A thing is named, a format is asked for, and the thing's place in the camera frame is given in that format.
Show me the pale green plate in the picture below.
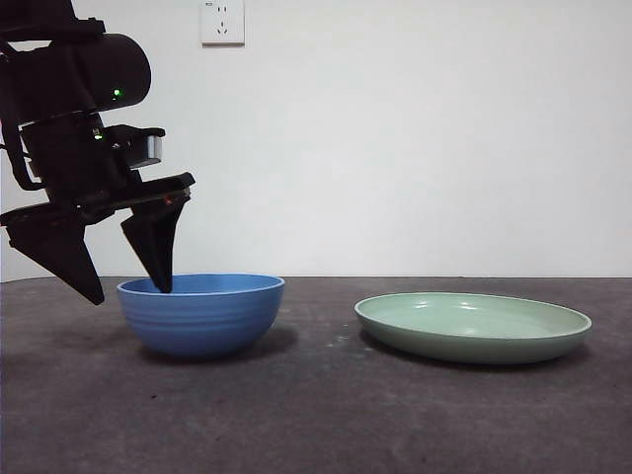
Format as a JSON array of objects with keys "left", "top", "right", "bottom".
[{"left": 354, "top": 291, "right": 593, "bottom": 365}]

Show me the blue ribbed bowl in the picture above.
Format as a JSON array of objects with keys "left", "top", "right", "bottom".
[{"left": 116, "top": 273, "right": 286, "bottom": 360}]

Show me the white wall socket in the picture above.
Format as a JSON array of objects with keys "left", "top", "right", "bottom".
[{"left": 201, "top": 0, "right": 246, "bottom": 48}]

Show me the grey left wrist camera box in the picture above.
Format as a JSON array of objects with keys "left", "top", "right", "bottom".
[{"left": 128, "top": 135, "right": 165, "bottom": 170}]

